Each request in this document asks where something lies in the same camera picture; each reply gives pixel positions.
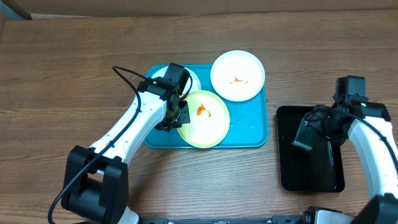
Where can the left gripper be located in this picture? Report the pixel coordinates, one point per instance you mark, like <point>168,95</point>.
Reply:
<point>185,117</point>

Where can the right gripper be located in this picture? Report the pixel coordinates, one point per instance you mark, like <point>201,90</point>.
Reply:
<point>314,122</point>

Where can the white plate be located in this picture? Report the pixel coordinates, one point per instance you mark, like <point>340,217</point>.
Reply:
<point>237,75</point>
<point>194,81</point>

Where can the green sponge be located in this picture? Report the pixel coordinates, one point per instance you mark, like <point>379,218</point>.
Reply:
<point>306,136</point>

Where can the yellow-green plate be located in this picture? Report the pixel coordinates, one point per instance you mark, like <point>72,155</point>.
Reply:
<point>209,120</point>

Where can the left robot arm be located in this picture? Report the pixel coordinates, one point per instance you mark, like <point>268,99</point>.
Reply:
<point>96,182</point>

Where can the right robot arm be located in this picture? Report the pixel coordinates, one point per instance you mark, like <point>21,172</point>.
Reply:
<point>368,126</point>

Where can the black plastic tray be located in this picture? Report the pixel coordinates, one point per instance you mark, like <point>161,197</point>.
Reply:
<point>317,170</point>

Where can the teal plastic tray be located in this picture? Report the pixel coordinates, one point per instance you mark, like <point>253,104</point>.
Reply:
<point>248,127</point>

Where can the dark chair leg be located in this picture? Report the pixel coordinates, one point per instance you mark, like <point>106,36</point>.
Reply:
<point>14,11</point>

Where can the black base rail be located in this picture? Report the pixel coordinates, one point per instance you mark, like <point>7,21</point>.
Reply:
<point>277,219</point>

